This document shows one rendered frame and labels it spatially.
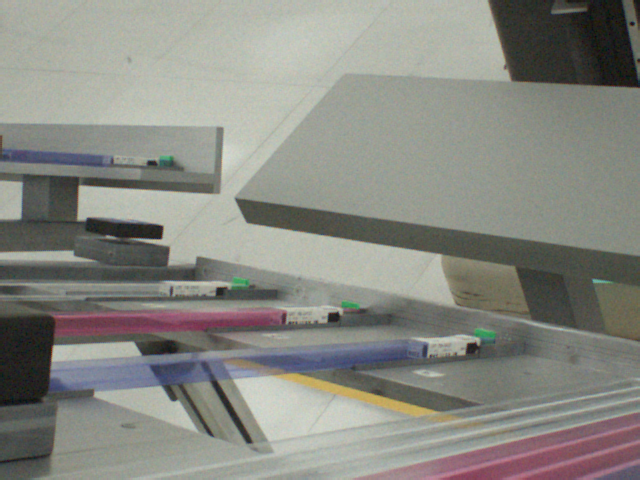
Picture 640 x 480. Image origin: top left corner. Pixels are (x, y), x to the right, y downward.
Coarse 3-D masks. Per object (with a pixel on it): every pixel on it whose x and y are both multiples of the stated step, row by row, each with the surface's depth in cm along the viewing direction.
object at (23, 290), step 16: (0, 288) 68; (16, 288) 69; (32, 288) 70; (48, 288) 71; (64, 288) 72; (80, 288) 73; (96, 288) 74; (112, 288) 75; (128, 288) 76; (144, 288) 77; (160, 288) 79; (240, 288) 85
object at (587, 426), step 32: (608, 384) 58; (416, 416) 44; (448, 416) 45; (480, 416) 46; (512, 416) 46; (544, 416) 47; (576, 416) 48; (608, 416) 49; (224, 448) 35; (256, 448) 36; (288, 448) 36; (320, 448) 37; (352, 448) 37; (384, 448) 38; (416, 448) 38; (448, 448) 39; (480, 448) 40; (512, 448) 40; (544, 448) 41; (576, 448) 42; (608, 448) 42
